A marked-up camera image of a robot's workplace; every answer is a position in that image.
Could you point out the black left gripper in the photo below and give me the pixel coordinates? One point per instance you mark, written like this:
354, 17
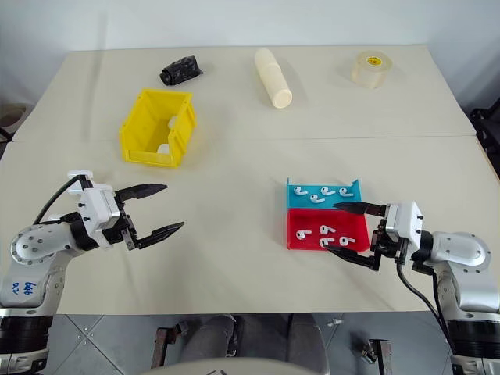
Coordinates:
123, 230

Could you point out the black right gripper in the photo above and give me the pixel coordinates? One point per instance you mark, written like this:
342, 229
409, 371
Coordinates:
390, 244

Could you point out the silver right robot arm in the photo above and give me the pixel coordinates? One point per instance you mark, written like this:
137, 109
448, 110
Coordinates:
465, 254

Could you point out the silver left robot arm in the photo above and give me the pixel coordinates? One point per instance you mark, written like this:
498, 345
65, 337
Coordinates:
37, 250

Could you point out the yellow plastic bin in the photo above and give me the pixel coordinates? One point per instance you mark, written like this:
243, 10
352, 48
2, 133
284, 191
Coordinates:
146, 125

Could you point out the white wireless earbud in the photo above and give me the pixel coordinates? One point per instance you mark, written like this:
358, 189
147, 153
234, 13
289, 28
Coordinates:
344, 191
299, 191
323, 243
324, 229
316, 199
345, 240
301, 234
326, 190

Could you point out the red plastic tray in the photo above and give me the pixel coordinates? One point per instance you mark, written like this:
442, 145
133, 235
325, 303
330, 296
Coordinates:
308, 222

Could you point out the blue plastic tray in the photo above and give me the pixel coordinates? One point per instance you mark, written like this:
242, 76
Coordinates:
301, 202

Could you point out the small white bolt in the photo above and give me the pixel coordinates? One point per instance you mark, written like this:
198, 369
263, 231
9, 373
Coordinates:
335, 322

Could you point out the black crumpled bag roll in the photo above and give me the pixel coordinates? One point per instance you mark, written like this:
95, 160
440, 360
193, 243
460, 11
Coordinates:
181, 70

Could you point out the clear tape roll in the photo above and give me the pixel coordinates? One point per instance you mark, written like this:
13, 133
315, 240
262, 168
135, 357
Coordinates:
371, 70

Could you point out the black chair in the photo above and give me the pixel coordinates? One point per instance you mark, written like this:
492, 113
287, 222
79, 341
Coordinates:
488, 129

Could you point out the beige stool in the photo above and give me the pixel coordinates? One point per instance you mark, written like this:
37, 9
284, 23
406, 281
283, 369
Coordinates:
11, 115

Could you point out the cream stacked cup cylinder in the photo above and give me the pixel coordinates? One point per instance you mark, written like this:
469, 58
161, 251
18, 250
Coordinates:
273, 80

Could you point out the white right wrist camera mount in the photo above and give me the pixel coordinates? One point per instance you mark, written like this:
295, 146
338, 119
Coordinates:
406, 220

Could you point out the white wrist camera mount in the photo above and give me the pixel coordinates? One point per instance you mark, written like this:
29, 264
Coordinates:
406, 220
95, 213

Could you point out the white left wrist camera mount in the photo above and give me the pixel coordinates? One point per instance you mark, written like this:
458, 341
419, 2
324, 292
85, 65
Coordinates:
95, 213

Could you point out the brown metal bracket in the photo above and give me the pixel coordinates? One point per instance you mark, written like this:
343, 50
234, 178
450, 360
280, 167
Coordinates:
162, 343
381, 351

